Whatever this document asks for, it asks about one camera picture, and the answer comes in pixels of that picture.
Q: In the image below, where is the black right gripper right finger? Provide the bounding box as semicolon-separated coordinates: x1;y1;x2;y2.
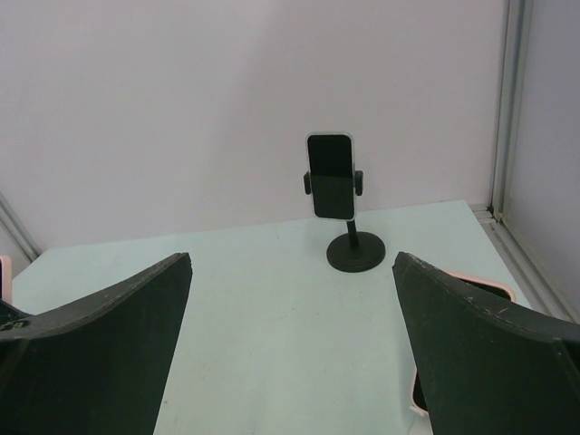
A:
392;252;579;434

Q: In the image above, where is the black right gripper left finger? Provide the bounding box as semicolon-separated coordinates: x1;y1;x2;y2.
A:
1;253;191;434

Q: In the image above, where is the pink-cased phone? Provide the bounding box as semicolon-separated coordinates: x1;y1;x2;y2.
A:
0;256;13;304
410;271;517;417

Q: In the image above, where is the black round-base phone stand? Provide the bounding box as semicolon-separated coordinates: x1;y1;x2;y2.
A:
303;170;386;273

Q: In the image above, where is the white-cased phone on round stand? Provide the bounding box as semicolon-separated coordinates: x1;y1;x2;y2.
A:
306;133;355;221

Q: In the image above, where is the aluminium frame rail right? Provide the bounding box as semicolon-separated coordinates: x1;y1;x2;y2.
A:
473;1;579;323

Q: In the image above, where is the aluminium frame rail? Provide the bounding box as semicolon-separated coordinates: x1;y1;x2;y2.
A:
0;194;43;263
473;1;579;323

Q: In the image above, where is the aluminium frame rail left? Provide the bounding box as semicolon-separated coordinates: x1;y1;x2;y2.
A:
0;194;43;263

